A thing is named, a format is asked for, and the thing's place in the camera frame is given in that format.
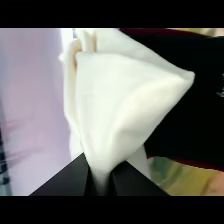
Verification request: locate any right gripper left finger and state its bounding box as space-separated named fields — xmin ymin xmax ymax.
xmin=29 ymin=151 xmax=98 ymax=197

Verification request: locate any cream T-shirt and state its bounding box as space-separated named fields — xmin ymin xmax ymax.
xmin=58 ymin=28 xmax=196 ymax=197

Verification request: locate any black garment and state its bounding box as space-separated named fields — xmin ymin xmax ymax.
xmin=119 ymin=28 xmax=224 ymax=172

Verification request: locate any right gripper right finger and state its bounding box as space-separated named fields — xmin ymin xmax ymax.
xmin=107 ymin=160 xmax=170 ymax=197

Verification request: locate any dark red garment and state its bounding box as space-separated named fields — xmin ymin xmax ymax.
xmin=119 ymin=28 xmax=201 ymax=38

